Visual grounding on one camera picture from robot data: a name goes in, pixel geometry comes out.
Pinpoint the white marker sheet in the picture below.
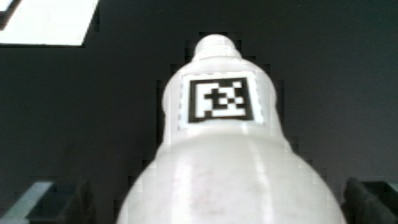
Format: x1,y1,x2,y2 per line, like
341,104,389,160
0,0,100,46

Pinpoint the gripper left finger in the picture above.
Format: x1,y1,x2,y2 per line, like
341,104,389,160
0,181,96,224

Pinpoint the white lamp bulb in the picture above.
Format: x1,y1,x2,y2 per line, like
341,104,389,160
116,34,347,224

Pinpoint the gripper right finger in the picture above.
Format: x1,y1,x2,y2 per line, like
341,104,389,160
343,178,398,224

